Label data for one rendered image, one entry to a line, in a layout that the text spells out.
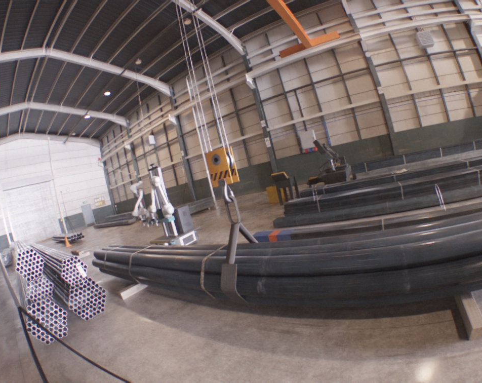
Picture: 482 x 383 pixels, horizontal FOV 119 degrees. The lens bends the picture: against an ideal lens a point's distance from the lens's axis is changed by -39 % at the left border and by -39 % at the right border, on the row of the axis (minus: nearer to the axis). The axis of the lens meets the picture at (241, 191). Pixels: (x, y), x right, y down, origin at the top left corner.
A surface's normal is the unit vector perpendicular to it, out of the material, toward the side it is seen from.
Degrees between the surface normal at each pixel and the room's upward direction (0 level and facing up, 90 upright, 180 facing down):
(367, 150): 90
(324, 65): 90
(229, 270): 60
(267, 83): 90
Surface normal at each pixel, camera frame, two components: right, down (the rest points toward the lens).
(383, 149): -0.51, 0.19
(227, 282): -0.55, -0.33
